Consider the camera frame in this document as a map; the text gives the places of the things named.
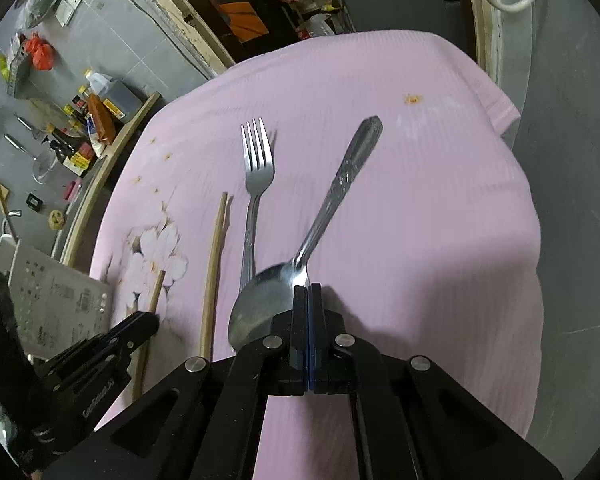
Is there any white wall socket panel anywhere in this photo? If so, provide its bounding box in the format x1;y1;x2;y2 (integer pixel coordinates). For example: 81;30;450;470
55;0;83;27

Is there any orange sauce pouch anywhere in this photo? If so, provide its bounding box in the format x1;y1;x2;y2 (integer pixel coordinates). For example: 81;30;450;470
87;93;117;145

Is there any red plastic bag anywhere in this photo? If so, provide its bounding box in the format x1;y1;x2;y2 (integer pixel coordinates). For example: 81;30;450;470
24;32;55;72

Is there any large dark vinegar jug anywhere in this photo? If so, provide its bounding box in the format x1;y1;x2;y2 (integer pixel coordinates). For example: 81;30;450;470
84;68;143;124

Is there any white perforated utensil holder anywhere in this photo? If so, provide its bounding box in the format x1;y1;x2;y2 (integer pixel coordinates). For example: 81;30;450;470
0;234;112;360

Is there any pink floral table cloth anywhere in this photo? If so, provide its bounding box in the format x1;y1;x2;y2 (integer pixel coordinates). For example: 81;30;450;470
90;30;554;479

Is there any wooden chopstick by fork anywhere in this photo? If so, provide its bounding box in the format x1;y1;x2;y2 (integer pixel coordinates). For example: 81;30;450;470
199;192;228;361

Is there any silver fork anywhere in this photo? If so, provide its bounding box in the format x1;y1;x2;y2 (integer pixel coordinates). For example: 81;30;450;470
240;117;275;288

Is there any wooden chopstick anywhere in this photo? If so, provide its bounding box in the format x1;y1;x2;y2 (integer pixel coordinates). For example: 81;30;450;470
132;270;166;402
199;192;228;361

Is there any clear bag of dried goods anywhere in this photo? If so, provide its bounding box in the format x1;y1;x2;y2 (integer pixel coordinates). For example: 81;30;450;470
15;0;59;32

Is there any dark soy sauce bottle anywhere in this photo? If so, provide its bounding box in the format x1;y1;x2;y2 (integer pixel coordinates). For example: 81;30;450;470
46;122;96;177

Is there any grey wall shelf rack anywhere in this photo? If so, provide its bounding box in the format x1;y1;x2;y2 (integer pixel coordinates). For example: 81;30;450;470
7;49;32;99

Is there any small silver spoon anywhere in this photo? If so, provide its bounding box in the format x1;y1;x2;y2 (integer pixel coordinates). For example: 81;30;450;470
227;116;384;351

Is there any wooden door frame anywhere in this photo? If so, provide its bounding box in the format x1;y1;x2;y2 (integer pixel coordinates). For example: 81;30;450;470
146;0;235;78

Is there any hanging mesh strainer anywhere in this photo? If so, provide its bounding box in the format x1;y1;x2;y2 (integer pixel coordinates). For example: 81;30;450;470
4;133;57;184

